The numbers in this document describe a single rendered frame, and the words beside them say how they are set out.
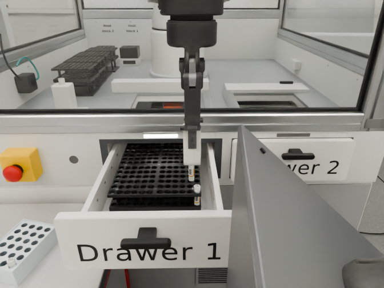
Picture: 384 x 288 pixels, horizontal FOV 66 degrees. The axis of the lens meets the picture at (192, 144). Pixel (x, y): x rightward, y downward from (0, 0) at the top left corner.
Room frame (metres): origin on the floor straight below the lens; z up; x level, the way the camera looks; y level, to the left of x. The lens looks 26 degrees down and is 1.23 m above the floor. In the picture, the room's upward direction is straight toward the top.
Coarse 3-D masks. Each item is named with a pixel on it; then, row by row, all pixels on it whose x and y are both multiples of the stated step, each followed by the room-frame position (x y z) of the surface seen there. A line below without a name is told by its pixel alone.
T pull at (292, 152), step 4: (288, 152) 0.62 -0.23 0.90; (292, 152) 0.61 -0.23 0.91; (296, 152) 0.61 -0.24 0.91; (300, 152) 0.61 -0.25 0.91; (284, 156) 0.59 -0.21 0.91; (288, 156) 0.59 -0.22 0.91; (292, 156) 0.59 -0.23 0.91; (296, 156) 0.59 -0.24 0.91; (300, 156) 0.59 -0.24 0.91; (304, 156) 0.59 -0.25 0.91; (308, 156) 0.59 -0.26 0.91; (312, 156) 0.59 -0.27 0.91
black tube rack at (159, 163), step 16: (128, 144) 0.67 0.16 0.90; (144, 144) 0.67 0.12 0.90; (160, 144) 0.67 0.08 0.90; (176, 144) 0.67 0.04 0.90; (128, 160) 0.59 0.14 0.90; (144, 160) 0.59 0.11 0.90; (160, 160) 0.59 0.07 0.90; (176, 160) 0.59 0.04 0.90; (128, 176) 0.52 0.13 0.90; (144, 176) 0.52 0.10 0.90; (160, 176) 0.52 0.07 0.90; (176, 176) 0.53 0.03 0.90; (112, 208) 0.46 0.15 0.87; (128, 208) 0.46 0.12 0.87; (144, 208) 0.46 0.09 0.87; (160, 208) 0.46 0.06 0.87; (176, 208) 0.46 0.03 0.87; (192, 208) 0.46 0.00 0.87
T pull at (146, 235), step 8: (144, 232) 0.35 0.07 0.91; (152, 232) 0.35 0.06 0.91; (128, 240) 0.33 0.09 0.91; (136, 240) 0.33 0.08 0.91; (144, 240) 0.33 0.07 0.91; (152, 240) 0.33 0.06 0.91; (160, 240) 0.33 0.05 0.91; (168, 240) 0.33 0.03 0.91; (128, 248) 0.32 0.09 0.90; (136, 248) 0.32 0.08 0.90; (144, 248) 0.32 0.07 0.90; (152, 248) 0.32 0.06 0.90; (160, 248) 0.32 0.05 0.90; (168, 248) 0.32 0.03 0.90
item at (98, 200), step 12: (120, 144) 0.70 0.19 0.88; (204, 144) 0.71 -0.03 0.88; (108, 156) 0.62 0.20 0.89; (120, 156) 0.69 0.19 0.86; (204, 156) 0.71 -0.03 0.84; (108, 168) 0.57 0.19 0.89; (204, 168) 0.66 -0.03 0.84; (216, 168) 0.56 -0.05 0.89; (96, 180) 0.52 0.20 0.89; (108, 180) 0.56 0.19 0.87; (204, 180) 0.60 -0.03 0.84; (216, 180) 0.51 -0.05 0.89; (96, 192) 0.47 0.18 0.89; (204, 192) 0.55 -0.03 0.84; (216, 192) 0.47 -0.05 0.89; (96, 204) 0.46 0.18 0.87; (108, 204) 0.51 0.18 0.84; (204, 204) 0.51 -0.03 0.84; (216, 204) 0.44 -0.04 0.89
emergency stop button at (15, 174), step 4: (8, 168) 0.56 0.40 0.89; (12, 168) 0.56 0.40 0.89; (16, 168) 0.57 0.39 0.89; (4, 172) 0.56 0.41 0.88; (8, 172) 0.56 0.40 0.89; (12, 172) 0.56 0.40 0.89; (16, 172) 0.56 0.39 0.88; (20, 172) 0.57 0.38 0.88; (4, 176) 0.56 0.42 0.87; (8, 176) 0.56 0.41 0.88; (12, 176) 0.56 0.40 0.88; (16, 176) 0.56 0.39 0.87; (20, 176) 0.56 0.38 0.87; (8, 180) 0.56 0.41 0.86; (12, 180) 0.56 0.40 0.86; (16, 180) 0.56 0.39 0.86
